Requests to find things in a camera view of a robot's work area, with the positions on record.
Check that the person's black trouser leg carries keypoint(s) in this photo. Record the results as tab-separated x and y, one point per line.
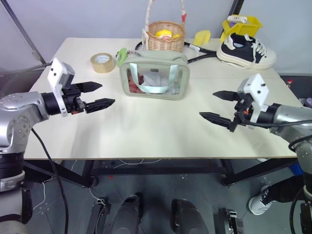
285	189

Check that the black and white sneaker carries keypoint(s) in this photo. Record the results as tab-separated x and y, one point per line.
243	52

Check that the black racket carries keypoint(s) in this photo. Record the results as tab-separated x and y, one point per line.
207	52

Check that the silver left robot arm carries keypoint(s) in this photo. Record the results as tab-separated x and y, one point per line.
17	107

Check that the yellow plastic scoop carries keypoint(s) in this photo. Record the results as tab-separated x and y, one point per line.
202	37

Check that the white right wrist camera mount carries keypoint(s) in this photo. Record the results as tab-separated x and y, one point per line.
256	89

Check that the white cloth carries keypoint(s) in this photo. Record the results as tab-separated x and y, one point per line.
152	79

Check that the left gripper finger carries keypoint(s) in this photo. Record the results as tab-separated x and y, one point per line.
90	86
101	104

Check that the white power strip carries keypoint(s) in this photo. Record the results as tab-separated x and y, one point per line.
236	18

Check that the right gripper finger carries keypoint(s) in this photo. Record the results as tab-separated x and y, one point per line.
217	118
226	95

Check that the red emergency button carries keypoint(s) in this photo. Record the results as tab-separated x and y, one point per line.
289	84

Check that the person's white shoe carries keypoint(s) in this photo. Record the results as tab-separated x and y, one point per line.
259	202

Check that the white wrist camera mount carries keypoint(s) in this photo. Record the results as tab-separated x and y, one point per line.
56	73
256	89

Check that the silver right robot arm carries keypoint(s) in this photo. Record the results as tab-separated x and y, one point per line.
287	115

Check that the yellow plastic bin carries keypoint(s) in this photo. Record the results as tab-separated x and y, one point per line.
253	25

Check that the clear green toiletry bag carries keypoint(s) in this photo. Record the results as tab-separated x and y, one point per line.
156	97

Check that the yellow plush toy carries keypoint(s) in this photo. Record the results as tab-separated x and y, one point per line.
163	33

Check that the grey metal pole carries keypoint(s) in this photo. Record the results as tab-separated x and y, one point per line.
24	31

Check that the black metal table frame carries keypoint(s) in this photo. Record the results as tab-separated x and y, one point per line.
158	167

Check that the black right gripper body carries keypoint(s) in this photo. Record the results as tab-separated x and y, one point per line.
242	107

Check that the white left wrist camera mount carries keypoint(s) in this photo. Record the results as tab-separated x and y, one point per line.
56	73

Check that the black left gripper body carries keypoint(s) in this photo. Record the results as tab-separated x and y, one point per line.
72	102

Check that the brown packing tape roll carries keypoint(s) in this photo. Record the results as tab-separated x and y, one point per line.
97	65

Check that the black floor bracket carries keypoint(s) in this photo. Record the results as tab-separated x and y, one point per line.
228	221
97	217

